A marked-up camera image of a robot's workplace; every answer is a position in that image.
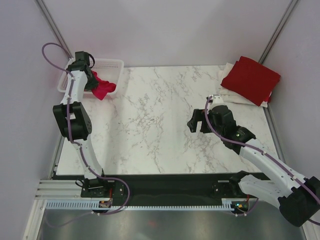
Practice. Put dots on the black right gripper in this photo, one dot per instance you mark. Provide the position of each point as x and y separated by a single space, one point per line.
198 115

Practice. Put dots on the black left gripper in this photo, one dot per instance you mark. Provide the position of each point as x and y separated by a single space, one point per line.
93 85

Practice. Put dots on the bright red t shirt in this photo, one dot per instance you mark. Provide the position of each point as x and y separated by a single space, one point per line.
103 88

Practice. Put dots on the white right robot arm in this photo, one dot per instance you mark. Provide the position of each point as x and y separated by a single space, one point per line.
294 195

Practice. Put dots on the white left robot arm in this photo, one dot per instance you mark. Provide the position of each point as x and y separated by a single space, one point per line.
72 119

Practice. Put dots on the white plastic basket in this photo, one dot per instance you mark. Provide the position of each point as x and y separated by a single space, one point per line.
110 70

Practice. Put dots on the cream folded t shirt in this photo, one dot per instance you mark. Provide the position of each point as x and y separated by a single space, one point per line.
230 96

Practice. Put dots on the dark red folded t shirt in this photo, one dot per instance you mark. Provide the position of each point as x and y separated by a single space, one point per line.
251 80

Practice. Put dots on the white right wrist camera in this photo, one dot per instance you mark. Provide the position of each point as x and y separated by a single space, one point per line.
216 99

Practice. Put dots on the white slotted cable duct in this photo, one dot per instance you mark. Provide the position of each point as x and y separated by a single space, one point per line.
98 205

